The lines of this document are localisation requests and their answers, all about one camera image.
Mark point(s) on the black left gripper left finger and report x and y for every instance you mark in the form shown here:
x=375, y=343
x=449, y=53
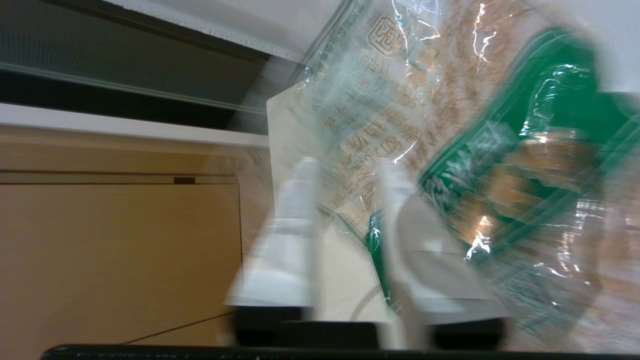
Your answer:
x=282, y=250

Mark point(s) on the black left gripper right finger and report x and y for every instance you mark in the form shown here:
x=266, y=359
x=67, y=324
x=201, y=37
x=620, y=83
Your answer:
x=430, y=265

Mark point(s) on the clear bag green band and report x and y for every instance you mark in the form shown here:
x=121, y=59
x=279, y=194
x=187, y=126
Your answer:
x=475, y=125

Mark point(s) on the dark wardrobe panel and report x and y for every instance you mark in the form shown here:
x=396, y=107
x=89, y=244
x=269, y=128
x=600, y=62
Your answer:
x=125, y=60

